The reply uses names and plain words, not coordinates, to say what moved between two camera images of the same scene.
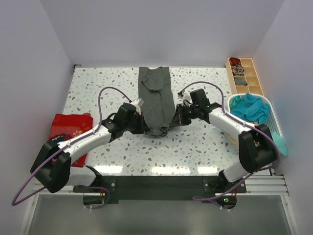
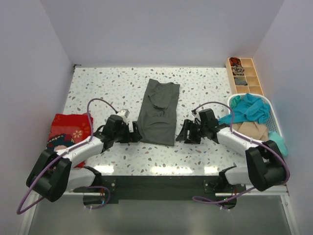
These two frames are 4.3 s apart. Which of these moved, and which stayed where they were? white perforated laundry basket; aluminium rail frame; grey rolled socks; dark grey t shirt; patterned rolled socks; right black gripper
Moved: dark grey t shirt; right black gripper
Stayed: grey rolled socks; white perforated laundry basket; patterned rolled socks; aluminium rail frame
